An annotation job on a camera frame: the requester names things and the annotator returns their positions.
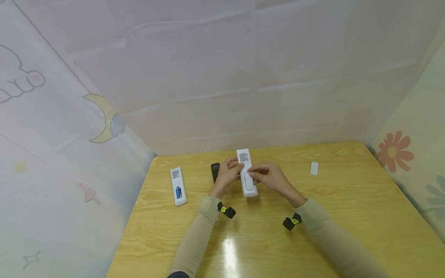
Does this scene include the person's right hand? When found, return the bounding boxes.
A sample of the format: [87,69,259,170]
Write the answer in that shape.
[248,162,301,199]

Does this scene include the person's left hand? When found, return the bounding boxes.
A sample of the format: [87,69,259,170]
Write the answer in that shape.
[211,157,245,198]

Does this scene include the white remote control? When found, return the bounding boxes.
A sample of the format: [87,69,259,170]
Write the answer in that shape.
[236,149,259,198]

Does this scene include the person's right forearm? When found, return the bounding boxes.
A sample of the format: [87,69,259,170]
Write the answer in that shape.
[295,198,393,278]

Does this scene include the person's left forearm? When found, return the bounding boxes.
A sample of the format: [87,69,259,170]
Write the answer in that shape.
[167,195,223,278]

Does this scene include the black wrist band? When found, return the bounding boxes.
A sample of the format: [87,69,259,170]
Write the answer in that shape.
[282,213,302,231]
[217,202,236,219]

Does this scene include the white remote with open battery bay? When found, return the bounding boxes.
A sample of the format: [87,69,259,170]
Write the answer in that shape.
[170,167,188,207]

